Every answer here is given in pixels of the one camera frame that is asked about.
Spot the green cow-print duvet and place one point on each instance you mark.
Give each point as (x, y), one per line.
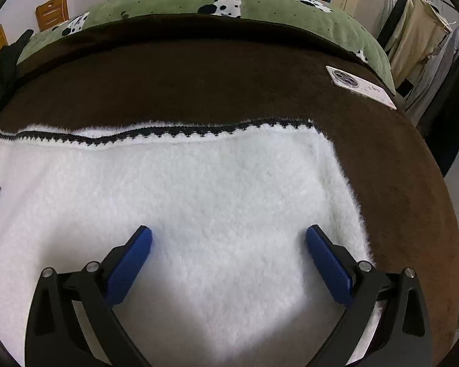
(168, 4)

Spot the beige hung garment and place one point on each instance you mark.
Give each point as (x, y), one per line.
(420, 34)

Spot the dark hung hoodie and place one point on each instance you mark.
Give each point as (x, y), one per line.
(455, 122)

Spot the grey hung garment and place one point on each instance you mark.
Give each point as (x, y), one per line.
(440, 72)

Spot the white phone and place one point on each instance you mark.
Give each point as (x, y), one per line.
(361, 86)

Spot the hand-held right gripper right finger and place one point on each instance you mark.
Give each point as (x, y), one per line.
(329, 265)

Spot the black hung garment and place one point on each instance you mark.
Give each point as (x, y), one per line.
(392, 23)

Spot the brown blanket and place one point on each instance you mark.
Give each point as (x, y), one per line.
(214, 84)

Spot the white fuzzy cardigan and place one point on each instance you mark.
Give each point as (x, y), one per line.
(214, 198)

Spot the wooden chair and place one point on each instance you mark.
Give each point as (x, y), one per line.
(51, 13)

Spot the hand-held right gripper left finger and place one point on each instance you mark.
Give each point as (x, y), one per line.
(128, 267)

